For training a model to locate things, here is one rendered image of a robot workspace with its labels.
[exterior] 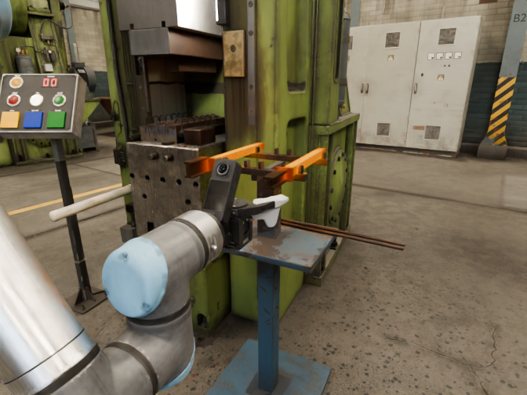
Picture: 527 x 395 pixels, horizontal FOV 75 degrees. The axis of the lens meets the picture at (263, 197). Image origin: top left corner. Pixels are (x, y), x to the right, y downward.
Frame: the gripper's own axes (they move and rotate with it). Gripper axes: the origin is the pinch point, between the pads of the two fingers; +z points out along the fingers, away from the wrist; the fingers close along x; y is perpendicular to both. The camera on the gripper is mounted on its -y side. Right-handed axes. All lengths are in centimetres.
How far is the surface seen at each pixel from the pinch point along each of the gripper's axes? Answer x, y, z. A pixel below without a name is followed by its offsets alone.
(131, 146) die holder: -84, 5, 47
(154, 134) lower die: -76, -1, 53
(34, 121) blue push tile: -123, -6, 32
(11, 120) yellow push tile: -132, -6, 28
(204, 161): -23.9, -0.9, 15.5
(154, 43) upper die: -71, -37, 53
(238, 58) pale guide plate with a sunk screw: -40, -31, 66
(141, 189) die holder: -81, 23, 47
